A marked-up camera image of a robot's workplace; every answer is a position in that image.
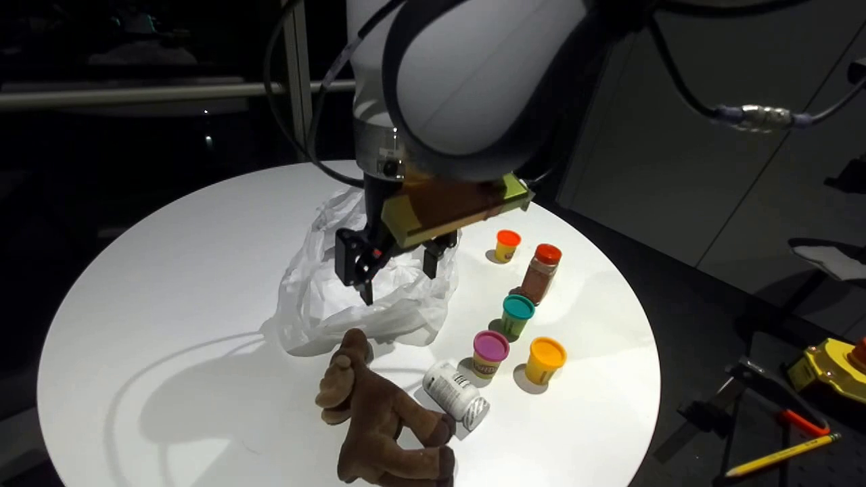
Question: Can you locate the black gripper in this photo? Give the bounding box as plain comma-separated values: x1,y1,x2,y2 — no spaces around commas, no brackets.
332,173,461,308

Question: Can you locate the pink lid dough container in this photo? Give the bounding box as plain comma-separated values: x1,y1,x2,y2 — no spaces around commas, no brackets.
470,327,513,380

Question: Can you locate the teal lid dough container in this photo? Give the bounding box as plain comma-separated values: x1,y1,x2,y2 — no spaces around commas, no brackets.
497,291,539,343

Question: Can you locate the spice jar with red lid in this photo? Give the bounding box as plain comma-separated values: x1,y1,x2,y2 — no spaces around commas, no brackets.
517,241,566,307

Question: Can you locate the clear labelled plastic bottle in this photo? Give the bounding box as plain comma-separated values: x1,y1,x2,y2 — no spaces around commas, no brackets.
419,357,492,443

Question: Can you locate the brown deer plush toy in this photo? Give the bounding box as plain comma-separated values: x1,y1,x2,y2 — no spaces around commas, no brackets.
310,324,461,487

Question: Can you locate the yellow lid dough container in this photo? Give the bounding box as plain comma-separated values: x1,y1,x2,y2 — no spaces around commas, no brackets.
520,337,567,392

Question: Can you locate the white plastic bag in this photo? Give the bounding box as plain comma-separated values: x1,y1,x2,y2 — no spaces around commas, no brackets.
260,186,461,361

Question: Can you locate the horizontal metal railing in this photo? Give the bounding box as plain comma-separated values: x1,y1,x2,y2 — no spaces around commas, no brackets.
0,78,359,116

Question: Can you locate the grey cabinet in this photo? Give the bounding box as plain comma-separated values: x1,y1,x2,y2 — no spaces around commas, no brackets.
557,0,866,301

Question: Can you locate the yellow pencil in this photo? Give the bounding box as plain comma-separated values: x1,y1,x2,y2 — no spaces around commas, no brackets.
723,431,842,481

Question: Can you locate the taped wrist camera box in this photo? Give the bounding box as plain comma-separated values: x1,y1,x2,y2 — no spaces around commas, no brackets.
377,168,535,255

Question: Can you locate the vertical metal post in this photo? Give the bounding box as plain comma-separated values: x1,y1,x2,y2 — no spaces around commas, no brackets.
279,0,320,166

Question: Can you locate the black cable with silver connector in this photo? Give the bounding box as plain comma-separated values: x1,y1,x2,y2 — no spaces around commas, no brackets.
643,0,866,134

